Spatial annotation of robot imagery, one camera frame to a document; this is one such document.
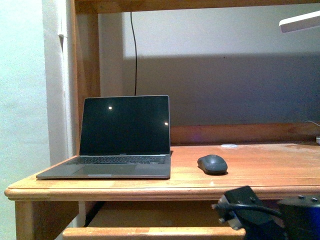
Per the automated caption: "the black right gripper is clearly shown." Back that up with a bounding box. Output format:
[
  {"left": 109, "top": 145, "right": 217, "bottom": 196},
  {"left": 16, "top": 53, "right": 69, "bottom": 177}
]
[{"left": 211, "top": 186, "right": 283, "bottom": 240}]

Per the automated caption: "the dark grey logi mouse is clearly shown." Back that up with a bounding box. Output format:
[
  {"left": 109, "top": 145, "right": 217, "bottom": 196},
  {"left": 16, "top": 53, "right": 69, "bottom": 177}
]
[{"left": 197, "top": 154, "right": 228, "bottom": 176}]

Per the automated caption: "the wooden desk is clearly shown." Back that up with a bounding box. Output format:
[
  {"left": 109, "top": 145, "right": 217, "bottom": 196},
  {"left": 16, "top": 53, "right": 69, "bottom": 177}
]
[{"left": 4, "top": 0, "right": 320, "bottom": 240}]

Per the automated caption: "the white round desk grommet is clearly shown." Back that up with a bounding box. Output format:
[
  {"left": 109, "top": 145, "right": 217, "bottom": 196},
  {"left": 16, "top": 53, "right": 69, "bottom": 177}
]
[{"left": 220, "top": 144, "right": 238, "bottom": 149}]

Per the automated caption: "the wooden pull-out keyboard tray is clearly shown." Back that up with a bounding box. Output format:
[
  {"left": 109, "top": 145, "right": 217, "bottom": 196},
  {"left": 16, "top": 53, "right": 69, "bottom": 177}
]
[{"left": 62, "top": 201, "right": 245, "bottom": 240}]

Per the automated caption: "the grey open laptop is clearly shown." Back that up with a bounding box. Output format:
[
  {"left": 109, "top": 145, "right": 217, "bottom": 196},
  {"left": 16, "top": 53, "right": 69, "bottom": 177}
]
[{"left": 37, "top": 95, "right": 171, "bottom": 180}]

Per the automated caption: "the white desk lamp head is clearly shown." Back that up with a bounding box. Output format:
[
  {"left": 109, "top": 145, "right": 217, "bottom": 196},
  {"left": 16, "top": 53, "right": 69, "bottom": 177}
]
[{"left": 278, "top": 10, "right": 320, "bottom": 33}]

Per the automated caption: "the black hanging wall cable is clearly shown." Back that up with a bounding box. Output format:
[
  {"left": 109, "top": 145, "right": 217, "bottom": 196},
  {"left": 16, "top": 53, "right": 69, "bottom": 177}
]
[{"left": 130, "top": 11, "right": 138, "bottom": 97}]

